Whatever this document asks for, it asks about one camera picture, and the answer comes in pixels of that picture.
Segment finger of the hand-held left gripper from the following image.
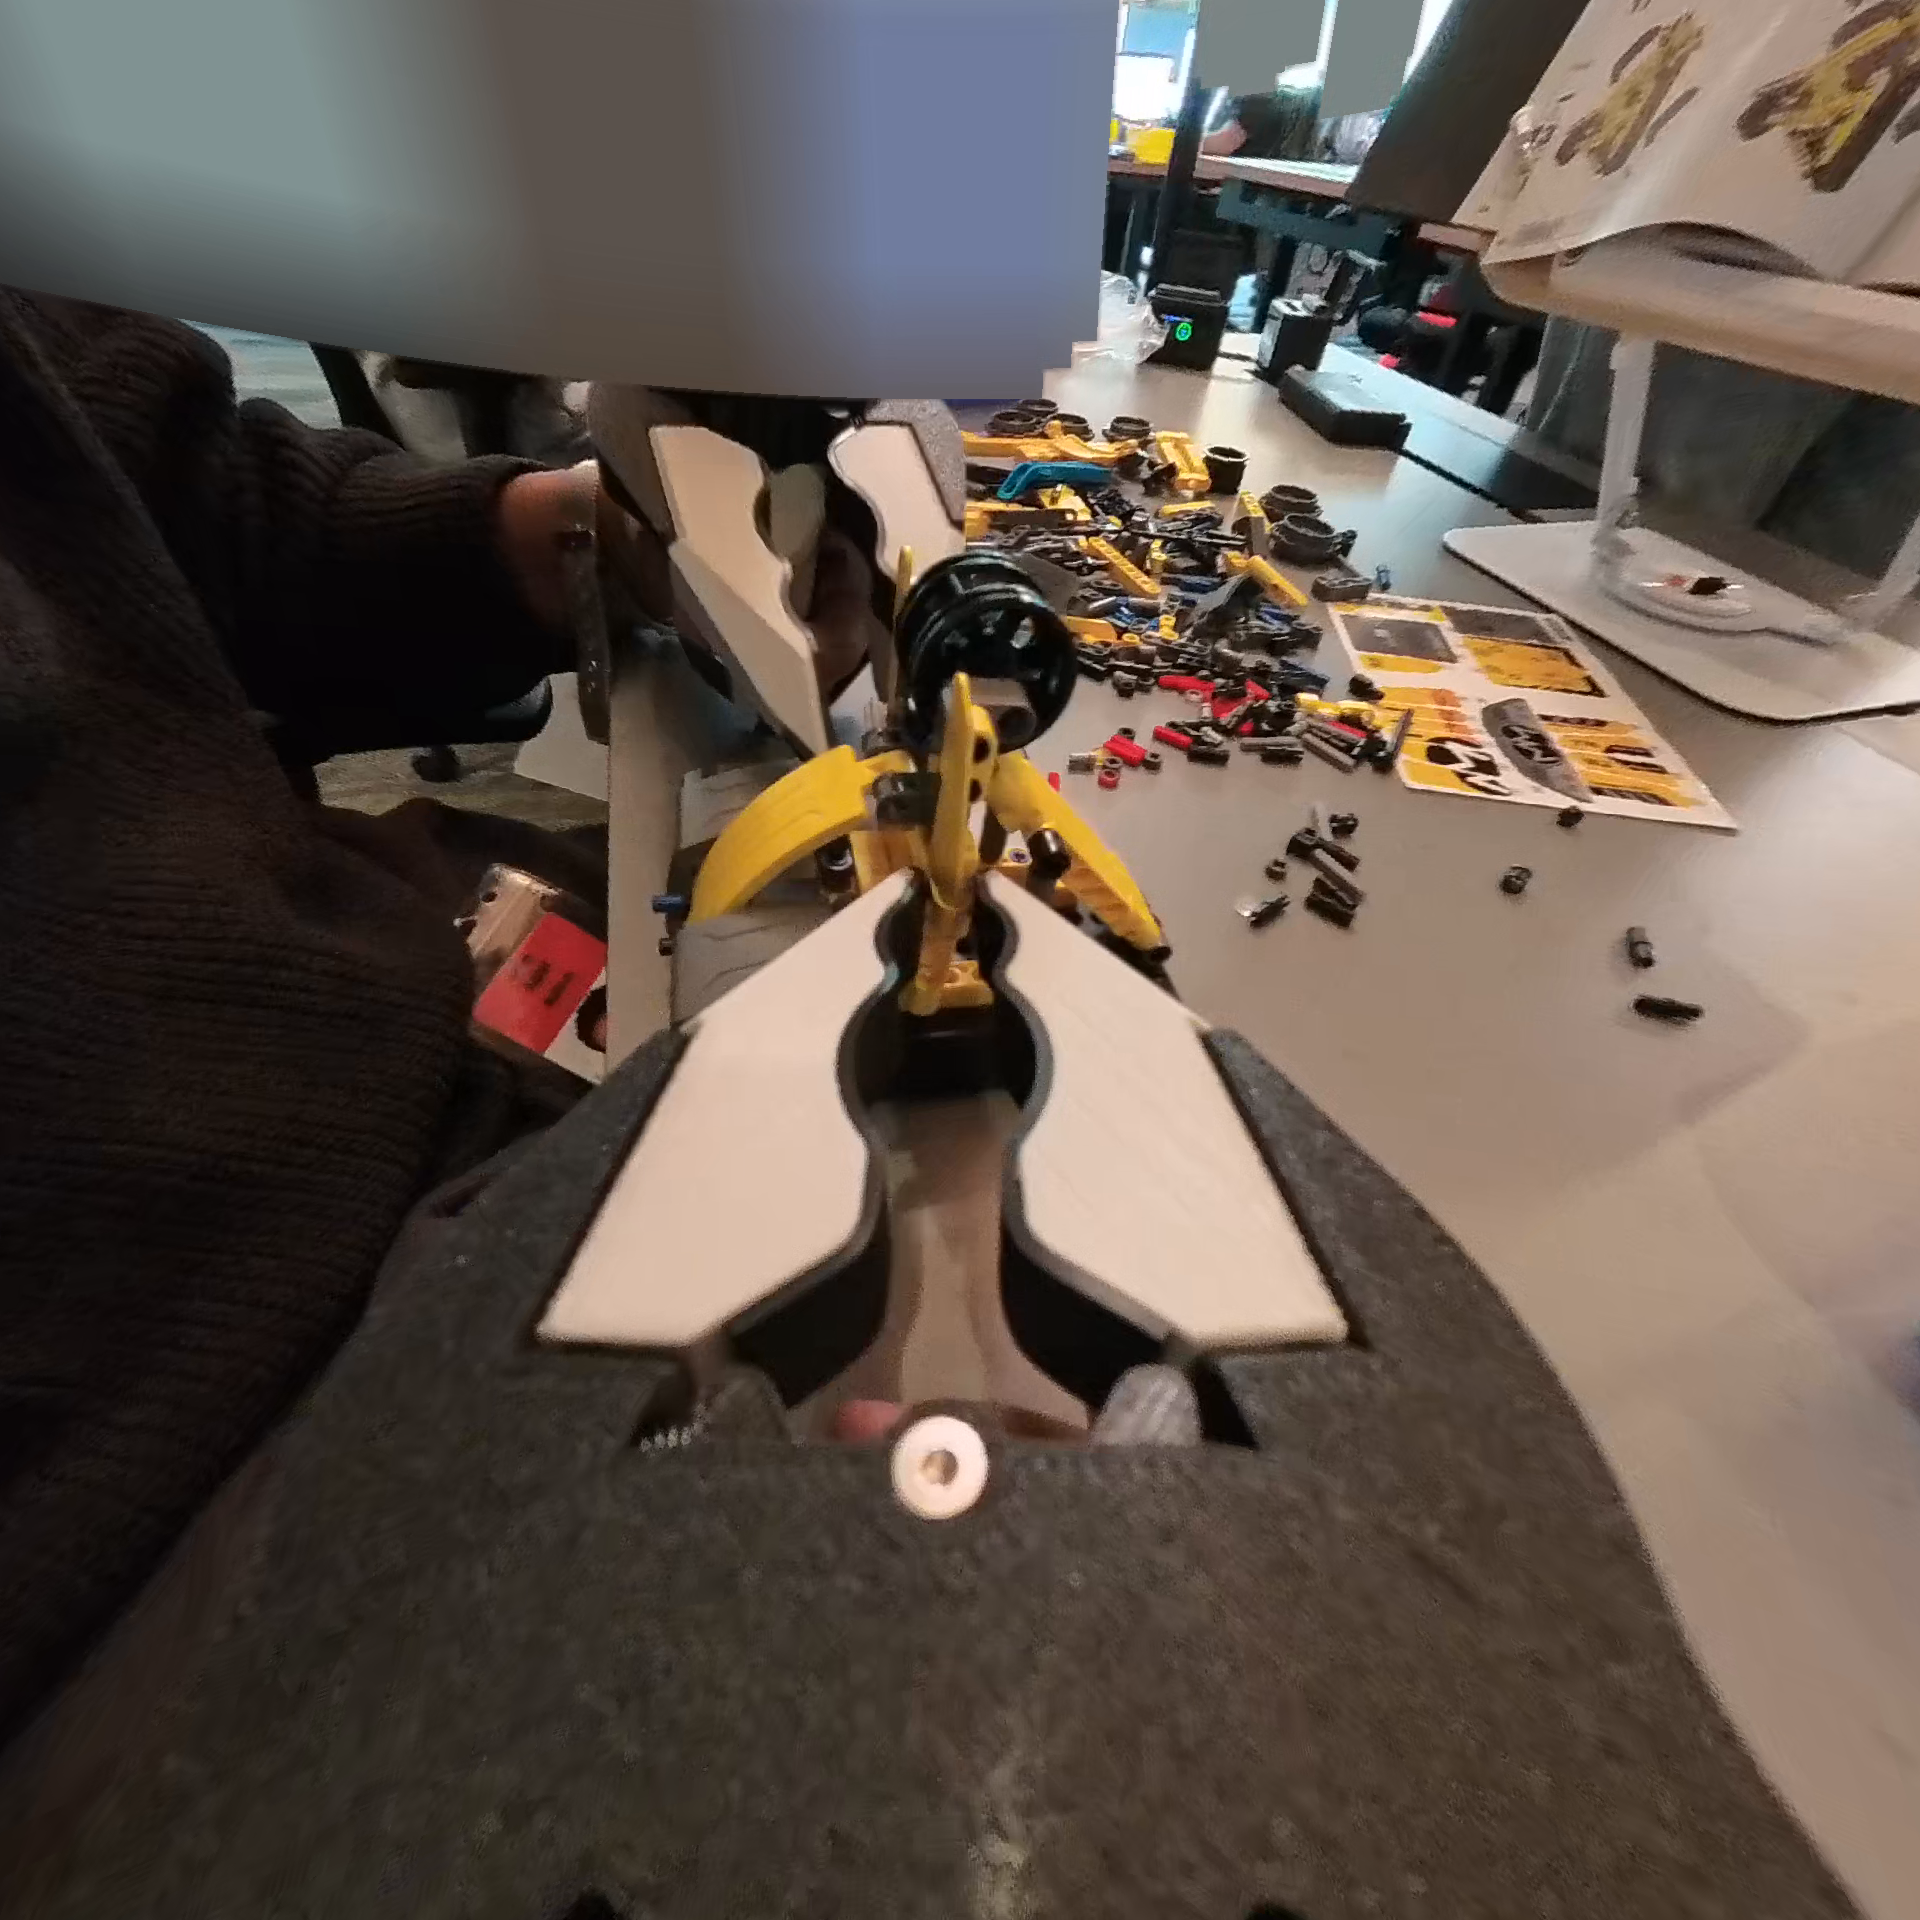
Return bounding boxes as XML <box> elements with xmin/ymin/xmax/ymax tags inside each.
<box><xmin>827</xmin><ymin>416</ymin><xmax>972</xmax><ymax>602</ymax></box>
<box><xmin>645</xmin><ymin>424</ymin><xmax>838</xmax><ymax>760</ymax></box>

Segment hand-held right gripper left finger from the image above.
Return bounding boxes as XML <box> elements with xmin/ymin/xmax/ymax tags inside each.
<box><xmin>535</xmin><ymin>874</ymin><xmax>925</xmax><ymax>1350</ymax></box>

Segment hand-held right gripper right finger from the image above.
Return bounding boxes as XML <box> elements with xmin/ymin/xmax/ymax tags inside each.
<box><xmin>974</xmin><ymin>874</ymin><xmax>1350</xmax><ymax>1350</ymax></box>

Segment yellow toy brick model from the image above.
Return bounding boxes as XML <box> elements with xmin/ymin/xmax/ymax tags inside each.
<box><xmin>657</xmin><ymin>546</ymin><xmax>1177</xmax><ymax>1022</ymax></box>

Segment person's left forearm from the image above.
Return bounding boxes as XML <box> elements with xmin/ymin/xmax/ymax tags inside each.
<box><xmin>181</xmin><ymin>397</ymin><xmax>529</xmax><ymax>752</ymax></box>

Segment person's left hand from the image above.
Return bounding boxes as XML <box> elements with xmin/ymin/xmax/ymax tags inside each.
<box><xmin>503</xmin><ymin>462</ymin><xmax>603</xmax><ymax>649</ymax></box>

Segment red card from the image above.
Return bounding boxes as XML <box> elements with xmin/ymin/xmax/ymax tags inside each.
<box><xmin>469</xmin><ymin>866</ymin><xmax>612</xmax><ymax>1086</ymax></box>

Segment pile of toy brick pieces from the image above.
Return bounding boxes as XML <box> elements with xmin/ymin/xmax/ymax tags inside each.
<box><xmin>960</xmin><ymin>397</ymin><xmax>1421</xmax><ymax>782</ymax></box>

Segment black device with green light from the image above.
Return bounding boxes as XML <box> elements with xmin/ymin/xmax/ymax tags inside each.
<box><xmin>1147</xmin><ymin>280</ymin><xmax>1243</xmax><ymax>372</ymax></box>

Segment scattered black toy pins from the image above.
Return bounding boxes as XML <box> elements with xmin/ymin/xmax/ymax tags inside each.
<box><xmin>1233</xmin><ymin>807</ymin><xmax>1709</xmax><ymax>1031</ymax></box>

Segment small black box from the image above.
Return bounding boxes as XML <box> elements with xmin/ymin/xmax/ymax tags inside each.
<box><xmin>1257</xmin><ymin>292</ymin><xmax>1341</xmax><ymax>381</ymax></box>

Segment flat black device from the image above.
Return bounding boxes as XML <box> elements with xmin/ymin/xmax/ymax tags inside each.
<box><xmin>1275</xmin><ymin>364</ymin><xmax>1416</xmax><ymax>453</ymax></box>

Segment brown background desk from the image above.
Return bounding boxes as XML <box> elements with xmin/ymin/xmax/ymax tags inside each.
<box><xmin>1106</xmin><ymin>151</ymin><xmax>1502</xmax><ymax>265</ymax></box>

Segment yellow sticker sheet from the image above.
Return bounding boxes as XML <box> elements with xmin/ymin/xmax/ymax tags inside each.
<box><xmin>1326</xmin><ymin>592</ymin><xmax>1742</xmax><ymax>836</ymax></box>

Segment dark monitor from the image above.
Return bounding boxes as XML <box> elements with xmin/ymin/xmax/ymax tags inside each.
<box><xmin>1347</xmin><ymin>0</ymin><xmax>1592</xmax><ymax>231</ymax></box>

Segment white booklet stand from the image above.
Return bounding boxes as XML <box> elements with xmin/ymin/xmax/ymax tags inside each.
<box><xmin>1440</xmin><ymin>225</ymin><xmax>1920</xmax><ymax>727</ymax></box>

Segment instruction booklet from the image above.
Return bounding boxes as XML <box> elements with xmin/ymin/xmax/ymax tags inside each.
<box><xmin>1476</xmin><ymin>0</ymin><xmax>1920</xmax><ymax>291</ymax></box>

